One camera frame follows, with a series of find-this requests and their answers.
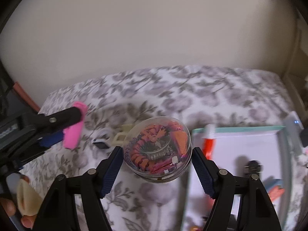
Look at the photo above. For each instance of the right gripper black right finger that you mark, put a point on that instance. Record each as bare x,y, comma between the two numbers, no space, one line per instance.
219,184

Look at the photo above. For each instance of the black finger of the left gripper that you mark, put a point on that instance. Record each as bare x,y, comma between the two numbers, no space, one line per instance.
52,139
25,128

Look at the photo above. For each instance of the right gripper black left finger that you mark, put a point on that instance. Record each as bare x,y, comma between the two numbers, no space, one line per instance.
95,185

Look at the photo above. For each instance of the pink silicone band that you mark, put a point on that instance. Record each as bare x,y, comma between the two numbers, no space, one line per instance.
72,134

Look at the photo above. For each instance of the black toy car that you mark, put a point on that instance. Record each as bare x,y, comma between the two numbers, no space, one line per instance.
252,167

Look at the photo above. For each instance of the orange white tube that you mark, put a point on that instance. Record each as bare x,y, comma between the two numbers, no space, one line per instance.
209,140

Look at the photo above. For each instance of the green orange blue stapler toy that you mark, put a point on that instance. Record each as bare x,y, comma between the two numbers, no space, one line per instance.
274,188

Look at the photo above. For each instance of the person's left hand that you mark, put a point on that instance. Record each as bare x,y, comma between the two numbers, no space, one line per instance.
10,210

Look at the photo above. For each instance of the teal white shallow box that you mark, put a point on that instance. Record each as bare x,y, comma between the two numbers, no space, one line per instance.
234,148

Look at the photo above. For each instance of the white smartwatch black screen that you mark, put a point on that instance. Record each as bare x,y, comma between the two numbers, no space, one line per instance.
104,138

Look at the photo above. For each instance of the cream hair claw clip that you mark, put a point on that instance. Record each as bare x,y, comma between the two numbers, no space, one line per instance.
119,138

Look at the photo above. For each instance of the floral grey white blanket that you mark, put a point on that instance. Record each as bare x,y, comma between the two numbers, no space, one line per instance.
195,95

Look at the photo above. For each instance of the white power strip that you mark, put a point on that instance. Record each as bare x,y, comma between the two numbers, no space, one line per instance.
294,127

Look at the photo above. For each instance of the cream handle grip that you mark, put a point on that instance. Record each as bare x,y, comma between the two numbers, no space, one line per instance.
28,200

